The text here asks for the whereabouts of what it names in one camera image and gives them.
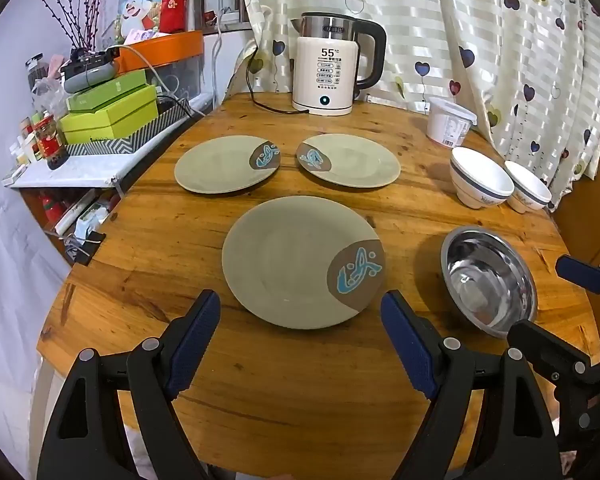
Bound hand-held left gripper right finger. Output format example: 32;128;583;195
380;290;563;480

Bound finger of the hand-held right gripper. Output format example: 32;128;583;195
507;320;593;401
555;255;600;311

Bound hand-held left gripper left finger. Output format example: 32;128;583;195
36;289;222;480

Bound stainless steel bowl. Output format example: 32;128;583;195
440;226;538;338

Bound small white bowl blue stripe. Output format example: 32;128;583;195
504;160;553;214

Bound green plate with fish print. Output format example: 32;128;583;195
174;135;282;195
222;196;387;330
295;133;401;189

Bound large white bowl blue stripe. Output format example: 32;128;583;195
449;147;516;209

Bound wooden cabinet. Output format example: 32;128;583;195
550;150;600;271

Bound white plastic tub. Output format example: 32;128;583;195
426;96;478;149

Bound white side shelf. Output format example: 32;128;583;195
2;92;216;191

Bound zigzag patterned box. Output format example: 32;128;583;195
65;102;188;157

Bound lime green flat box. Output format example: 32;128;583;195
60;84;161;145

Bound red label can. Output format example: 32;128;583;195
32;115;65;162

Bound heart print striped curtain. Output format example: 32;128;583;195
237;0;600;211

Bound dark green flat box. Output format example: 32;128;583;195
66;69;148;111

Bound cream electric kettle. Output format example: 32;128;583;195
290;11;387;116

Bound clear plastic bag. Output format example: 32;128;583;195
32;77;68;117

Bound grey handheld device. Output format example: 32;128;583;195
62;47;122;93

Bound clear container with orange lid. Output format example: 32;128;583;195
115;30;204;98

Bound dark glass jar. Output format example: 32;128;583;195
26;52;48;92

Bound cartoon print bag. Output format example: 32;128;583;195
107;0;168;43

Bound purple decorative branches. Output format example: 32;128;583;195
30;0;111;53

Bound black kettle power cable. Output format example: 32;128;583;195
247;57;301;112

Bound white cable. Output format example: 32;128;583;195
200;7;232;113

